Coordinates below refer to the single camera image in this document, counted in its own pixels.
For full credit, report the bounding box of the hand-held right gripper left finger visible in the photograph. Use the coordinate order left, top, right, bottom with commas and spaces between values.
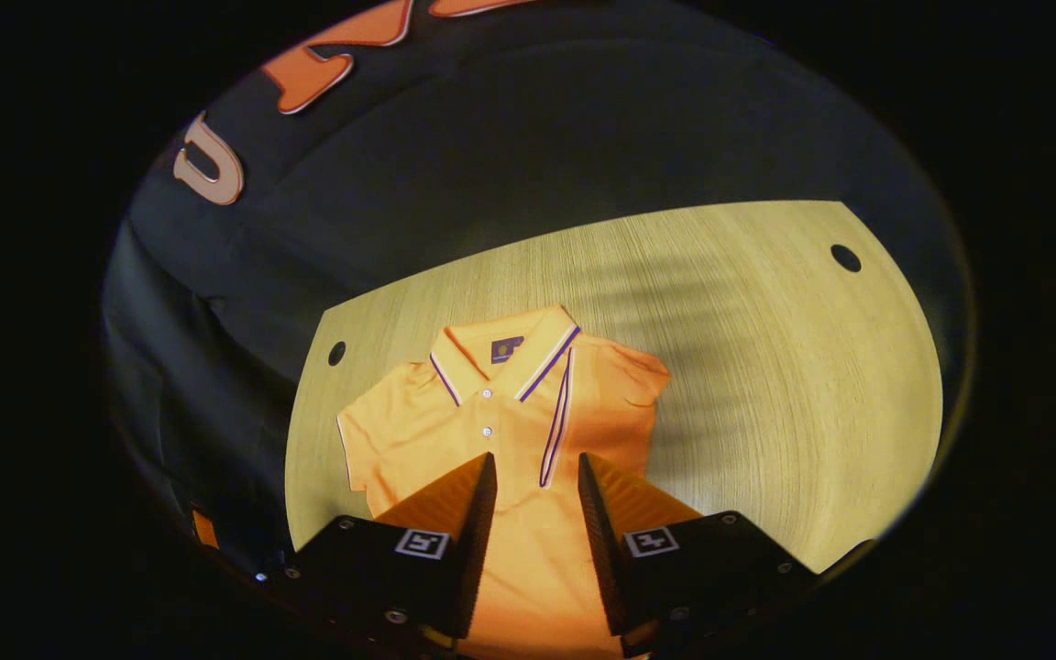
290, 451, 499, 643

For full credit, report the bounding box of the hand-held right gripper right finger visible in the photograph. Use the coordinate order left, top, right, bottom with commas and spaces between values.
577, 451, 818, 656

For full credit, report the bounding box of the orange T-shirt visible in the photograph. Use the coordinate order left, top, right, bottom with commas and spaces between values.
337, 305, 673, 660

